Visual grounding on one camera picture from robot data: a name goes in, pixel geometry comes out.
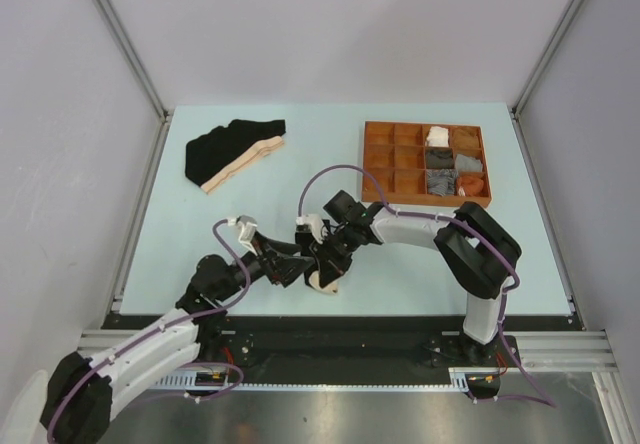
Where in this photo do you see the light grey rolled cloth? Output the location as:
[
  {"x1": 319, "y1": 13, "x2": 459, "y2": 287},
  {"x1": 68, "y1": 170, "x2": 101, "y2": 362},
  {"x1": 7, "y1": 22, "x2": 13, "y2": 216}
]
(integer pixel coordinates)
[{"x1": 454, "y1": 153, "x2": 484, "y2": 173}]

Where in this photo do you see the white rolled cloth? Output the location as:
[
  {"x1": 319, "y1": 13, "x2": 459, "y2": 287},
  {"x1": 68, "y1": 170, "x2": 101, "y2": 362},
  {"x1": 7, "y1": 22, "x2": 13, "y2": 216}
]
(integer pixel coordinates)
[{"x1": 425, "y1": 126, "x2": 449, "y2": 147}]

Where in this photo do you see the black underwear beige waistband front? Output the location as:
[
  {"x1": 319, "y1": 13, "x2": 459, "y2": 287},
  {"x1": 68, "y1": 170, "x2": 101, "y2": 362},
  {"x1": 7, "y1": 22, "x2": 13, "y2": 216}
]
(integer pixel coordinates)
[{"x1": 304, "y1": 264, "x2": 349, "y2": 296}]

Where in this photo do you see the aluminium front rail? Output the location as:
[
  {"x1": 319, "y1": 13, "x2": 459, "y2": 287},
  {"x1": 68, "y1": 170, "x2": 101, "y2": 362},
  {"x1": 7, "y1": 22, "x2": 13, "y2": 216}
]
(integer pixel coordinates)
[{"x1": 78, "y1": 329, "x2": 618, "y2": 372}]

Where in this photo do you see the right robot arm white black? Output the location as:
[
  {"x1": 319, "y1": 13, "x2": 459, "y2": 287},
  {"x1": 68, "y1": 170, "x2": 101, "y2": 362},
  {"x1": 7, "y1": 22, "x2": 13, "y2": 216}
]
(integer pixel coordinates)
[{"x1": 296, "y1": 191, "x2": 522, "y2": 365}]

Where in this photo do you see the white slotted cable duct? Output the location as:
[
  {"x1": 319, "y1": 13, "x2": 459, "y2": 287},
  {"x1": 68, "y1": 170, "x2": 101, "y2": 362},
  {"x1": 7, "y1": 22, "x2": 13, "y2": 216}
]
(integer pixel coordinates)
[{"x1": 150, "y1": 368, "x2": 498, "y2": 394}]

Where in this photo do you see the orange rolled cloth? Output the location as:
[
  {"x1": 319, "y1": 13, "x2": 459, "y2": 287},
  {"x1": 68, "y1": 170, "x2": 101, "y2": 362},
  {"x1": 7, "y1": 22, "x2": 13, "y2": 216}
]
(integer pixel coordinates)
[{"x1": 457, "y1": 175, "x2": 485, "y2": 197}]

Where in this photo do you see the grey striped boxer underwear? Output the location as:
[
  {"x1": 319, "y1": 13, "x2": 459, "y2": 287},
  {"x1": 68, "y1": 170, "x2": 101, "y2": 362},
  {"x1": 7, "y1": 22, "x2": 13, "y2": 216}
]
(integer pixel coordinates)
[{"x1": 426, "y1": 169, "x2": 459, "y2": 197}]

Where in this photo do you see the left aluminium frame post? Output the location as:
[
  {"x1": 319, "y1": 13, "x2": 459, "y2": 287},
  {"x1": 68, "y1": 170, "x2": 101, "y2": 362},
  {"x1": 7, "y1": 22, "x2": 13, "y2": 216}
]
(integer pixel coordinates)
[{"x1": 92, "y1": 0, "x2": 168, "y2": 122}]

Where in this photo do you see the wooden compartment tray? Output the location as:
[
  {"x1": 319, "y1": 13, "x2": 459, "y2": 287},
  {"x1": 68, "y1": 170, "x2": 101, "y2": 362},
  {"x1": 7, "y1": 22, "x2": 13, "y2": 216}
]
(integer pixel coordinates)
[{"x1": 361, "y1": 121, "x2": 492, "y2": 208}]

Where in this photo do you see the black underwear beige waistband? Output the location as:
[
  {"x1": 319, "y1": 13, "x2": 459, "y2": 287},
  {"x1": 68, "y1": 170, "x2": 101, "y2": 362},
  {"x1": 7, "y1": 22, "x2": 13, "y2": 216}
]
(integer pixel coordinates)
[
  {"x1": 185, "y1": 119, "x2": 286, "y2": 194},
  {"x1": 304, "y1": 264, "x2": 349, "y2": 296}
]

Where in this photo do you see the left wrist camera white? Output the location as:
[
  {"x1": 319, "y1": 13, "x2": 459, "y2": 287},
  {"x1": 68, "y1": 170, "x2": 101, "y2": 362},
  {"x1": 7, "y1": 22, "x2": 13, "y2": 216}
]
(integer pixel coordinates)
[{"x1": 227, "y1": 215, "x2": 258, "y2": 247}]

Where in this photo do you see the dark grey rolled cloth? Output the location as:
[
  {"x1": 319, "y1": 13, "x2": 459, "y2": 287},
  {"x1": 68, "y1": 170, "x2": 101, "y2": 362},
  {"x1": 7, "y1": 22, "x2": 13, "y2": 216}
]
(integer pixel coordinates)
[{"x1": 425, "y1": 148, "x2": 455, "y2": 170}]

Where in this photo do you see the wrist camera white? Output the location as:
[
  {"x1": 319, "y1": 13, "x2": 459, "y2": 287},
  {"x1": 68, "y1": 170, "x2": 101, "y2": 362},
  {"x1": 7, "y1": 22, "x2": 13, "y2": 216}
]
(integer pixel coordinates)
[
  {"x1": 296, "y1": 214, "x2": 328, "y2": 244},
  {"x1": 227, "y1": 215, "x2": 258, "y2": 247}
]

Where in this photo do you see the black underwear beige waistband back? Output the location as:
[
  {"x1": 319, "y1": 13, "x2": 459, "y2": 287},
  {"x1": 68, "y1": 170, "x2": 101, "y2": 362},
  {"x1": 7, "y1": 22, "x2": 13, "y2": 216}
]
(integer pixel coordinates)
[{"x1": 185, "y1": 119, "x2": 286, "y2": 194}]

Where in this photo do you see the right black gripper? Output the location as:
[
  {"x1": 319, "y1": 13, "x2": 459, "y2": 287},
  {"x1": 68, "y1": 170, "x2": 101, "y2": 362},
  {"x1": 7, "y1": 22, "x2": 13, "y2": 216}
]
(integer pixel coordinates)
[{"x1": 311, "y1": 224, "x2": 360, "y2": 286}]

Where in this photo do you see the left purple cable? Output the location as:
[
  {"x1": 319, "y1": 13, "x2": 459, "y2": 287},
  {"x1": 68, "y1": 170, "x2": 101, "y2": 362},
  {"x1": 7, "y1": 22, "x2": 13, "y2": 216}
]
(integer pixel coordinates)
[{"x1": 47, "y1": 218, "x2": 251, "y2": 444}]

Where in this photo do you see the right aluminium frame post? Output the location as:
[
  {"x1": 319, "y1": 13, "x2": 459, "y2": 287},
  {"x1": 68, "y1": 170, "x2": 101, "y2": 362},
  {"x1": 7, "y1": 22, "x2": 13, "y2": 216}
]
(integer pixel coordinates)
[{"x1": 512, "y1": 0, "x2": 604, "y2": 115}]

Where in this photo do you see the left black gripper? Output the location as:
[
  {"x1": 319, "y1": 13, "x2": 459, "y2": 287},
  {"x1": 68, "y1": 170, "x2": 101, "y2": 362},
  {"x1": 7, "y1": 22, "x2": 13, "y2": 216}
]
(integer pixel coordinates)
[{"x1": 215, "y1": 231, "x2": 313, "y2": 302}]

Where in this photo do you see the aluminium frame post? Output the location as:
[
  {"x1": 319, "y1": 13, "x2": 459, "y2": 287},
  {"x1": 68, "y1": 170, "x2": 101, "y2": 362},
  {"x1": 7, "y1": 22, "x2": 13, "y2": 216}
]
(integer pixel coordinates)
[
  {"x1": 92, "y1": 0, "x2": 168, "y2": 122},
  {"x1": 512, "y1": 0, "x2": 604, "y2": 115}
]

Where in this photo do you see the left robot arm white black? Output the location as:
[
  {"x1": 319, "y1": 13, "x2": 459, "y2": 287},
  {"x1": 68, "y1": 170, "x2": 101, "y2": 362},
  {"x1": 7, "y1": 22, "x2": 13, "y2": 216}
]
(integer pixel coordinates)
[{"x1": 40, "y1": 233, "x2": 315, "y2": 443}]

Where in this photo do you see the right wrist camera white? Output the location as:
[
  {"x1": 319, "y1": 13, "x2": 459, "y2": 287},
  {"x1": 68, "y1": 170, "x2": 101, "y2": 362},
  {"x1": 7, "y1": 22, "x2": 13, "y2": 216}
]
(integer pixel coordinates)
[{"x1": 296, "y1": 214, "x2": 328, "y2": 244}]

